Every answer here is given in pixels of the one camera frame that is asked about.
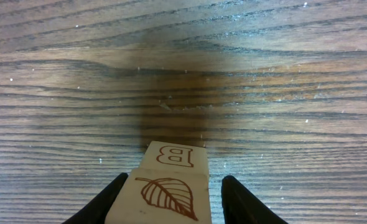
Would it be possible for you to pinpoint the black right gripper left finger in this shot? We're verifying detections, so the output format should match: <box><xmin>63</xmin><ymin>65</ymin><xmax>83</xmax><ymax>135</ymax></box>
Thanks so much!
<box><xmin>63</xmin><ymin>173</ymin><xmax>128</xmax><ymax>224</ymax></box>

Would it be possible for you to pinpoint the wooden B block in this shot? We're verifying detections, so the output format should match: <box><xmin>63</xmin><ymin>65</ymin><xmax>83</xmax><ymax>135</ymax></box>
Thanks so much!
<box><xmin>139</xmin><ymin>141</ymin><xmax>209</xmax><ymax>177</ymax></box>

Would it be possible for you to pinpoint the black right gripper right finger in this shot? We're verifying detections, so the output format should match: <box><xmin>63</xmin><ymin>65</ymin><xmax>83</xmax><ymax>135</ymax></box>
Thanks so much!
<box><xmin>221</xmin><ymin>175</ymin><xmax>287</xmax><ymax>224</ymax></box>

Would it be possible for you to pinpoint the wooden leaf number two block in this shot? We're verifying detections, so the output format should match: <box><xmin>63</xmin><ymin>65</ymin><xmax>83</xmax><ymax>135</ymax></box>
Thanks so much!
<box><xmin>105</xmin><ymin>169</ymin><xmax>211</xmax><ymax>224</ymax></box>

